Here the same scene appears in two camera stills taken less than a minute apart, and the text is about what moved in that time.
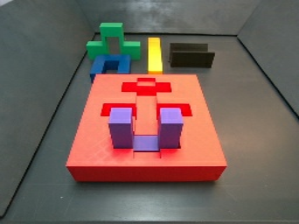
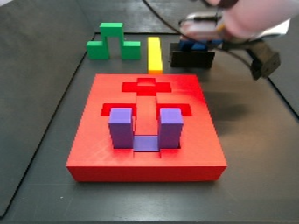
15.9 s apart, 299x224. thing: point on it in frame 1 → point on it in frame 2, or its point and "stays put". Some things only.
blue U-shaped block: (111, 62) → (190, 45)
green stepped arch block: (112, 30) stays put
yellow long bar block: (154, 55) stays put
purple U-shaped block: (170, 134) stays put
